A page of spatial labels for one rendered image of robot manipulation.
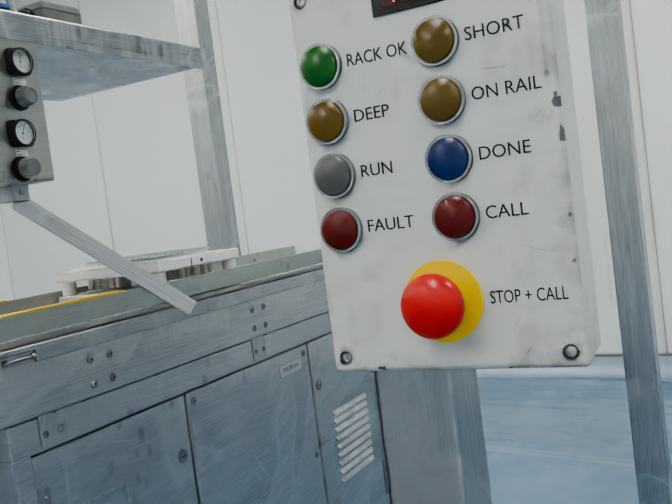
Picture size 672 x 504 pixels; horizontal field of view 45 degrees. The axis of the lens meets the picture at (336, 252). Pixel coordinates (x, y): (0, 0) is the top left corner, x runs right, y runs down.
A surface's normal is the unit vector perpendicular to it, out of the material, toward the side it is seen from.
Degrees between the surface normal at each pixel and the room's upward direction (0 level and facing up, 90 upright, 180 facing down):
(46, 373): 90
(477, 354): 90
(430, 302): 86
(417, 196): 90
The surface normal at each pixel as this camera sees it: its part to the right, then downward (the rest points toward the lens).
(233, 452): 0.88, -0.08
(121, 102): -0.53, 0.11
